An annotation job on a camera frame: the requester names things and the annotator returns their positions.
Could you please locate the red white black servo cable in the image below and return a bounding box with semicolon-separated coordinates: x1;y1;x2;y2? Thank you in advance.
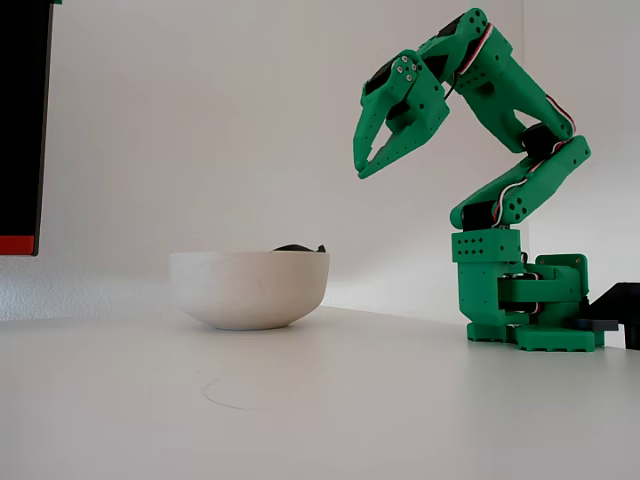
447;22;496;101
492;166;545;226
544;94;576;139

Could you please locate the black cloth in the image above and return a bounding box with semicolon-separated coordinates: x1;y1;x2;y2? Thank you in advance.
272;243;329;255

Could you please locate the black bar clamp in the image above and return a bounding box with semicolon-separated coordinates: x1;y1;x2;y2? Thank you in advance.
574;282;640;351

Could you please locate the black panel with red edge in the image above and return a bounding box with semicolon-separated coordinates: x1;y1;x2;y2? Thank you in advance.
0;0;54;258

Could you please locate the white bowl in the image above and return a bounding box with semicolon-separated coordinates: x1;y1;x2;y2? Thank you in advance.
168;250;331;332

